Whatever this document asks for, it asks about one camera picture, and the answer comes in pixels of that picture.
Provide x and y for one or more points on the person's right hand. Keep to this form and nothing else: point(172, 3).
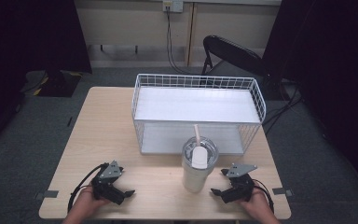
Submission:
point(259, 203)

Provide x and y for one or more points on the black curtain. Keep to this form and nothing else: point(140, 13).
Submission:
point(28, 37)
point(332, 62)

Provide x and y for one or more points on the white tumbler cup with straw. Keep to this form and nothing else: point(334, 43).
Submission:
point(195, 179)

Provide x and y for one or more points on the white wall socket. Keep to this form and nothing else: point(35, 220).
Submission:
point(173, 5)

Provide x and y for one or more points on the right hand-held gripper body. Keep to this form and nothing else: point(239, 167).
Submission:
point(239, 191)

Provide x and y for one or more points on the grey tape strip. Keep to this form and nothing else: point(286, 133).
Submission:
point(281, 191)
point(49, 194)

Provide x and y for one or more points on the black stand base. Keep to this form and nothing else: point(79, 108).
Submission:
point(57, 85)

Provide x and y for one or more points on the black folding chair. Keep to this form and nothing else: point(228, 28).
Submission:
point(233, 53)

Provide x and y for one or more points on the person's left hand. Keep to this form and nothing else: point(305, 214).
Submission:
point(87, 203)

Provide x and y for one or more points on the small black floor marker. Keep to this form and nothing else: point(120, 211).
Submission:
point(70, 121)

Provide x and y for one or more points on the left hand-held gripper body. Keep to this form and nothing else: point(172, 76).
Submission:
point(105, 186)

